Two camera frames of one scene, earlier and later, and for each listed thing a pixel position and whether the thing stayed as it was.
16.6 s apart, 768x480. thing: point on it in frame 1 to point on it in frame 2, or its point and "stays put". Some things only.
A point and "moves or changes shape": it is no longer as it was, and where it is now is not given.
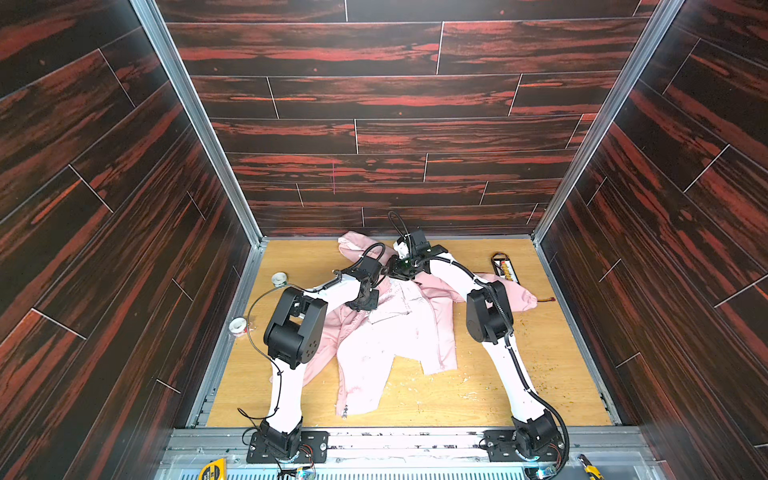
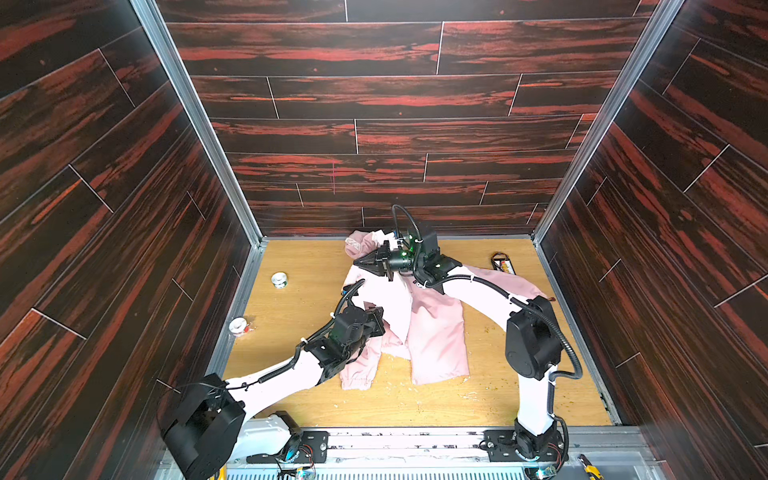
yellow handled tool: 591,470 stays put
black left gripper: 365,298 to 365,327
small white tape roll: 279,279 stays put
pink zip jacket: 417,322 moves or changes shape
